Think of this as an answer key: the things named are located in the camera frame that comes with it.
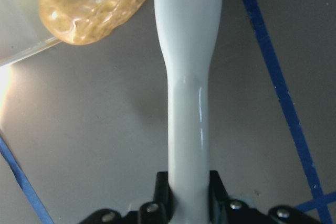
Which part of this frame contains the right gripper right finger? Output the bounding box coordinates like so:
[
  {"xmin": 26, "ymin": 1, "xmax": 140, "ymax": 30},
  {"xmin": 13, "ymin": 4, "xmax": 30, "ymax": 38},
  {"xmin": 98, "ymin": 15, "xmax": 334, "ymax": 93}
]
[{"xmin": 209, "ymin": 170, "xmax": 229, "ymax": 223}]

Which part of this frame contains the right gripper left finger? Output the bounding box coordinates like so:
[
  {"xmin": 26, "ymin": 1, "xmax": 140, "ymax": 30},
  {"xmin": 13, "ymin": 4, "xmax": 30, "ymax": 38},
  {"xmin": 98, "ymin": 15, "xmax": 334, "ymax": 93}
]
[{"xmin": 153, "ymin": 172, "xmax": 175, "ymax": 223}]

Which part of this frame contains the white hand brush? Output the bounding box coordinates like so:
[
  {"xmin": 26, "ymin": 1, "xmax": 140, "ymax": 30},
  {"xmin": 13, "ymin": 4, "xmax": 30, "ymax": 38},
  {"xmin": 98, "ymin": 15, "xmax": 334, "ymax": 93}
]
[{"xmin": 154, "ymin": 0, "xmax": 222, "ymax": 223}]

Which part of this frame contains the brown potato-like trash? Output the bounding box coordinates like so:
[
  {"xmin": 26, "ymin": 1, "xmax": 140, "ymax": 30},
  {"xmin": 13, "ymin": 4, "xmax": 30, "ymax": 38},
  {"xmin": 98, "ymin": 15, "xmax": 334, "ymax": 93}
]
[{"xmin": 38, "ymin": 0, "xmax": 146, "ymax": 45}]

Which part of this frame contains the white plastic dustpan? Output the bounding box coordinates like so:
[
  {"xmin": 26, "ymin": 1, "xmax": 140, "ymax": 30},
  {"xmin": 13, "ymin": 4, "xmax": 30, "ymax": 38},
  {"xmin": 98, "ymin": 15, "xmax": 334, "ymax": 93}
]
[{"xmin": 1, "ymin": 0, "xmax": 60, "ymax": 67}]

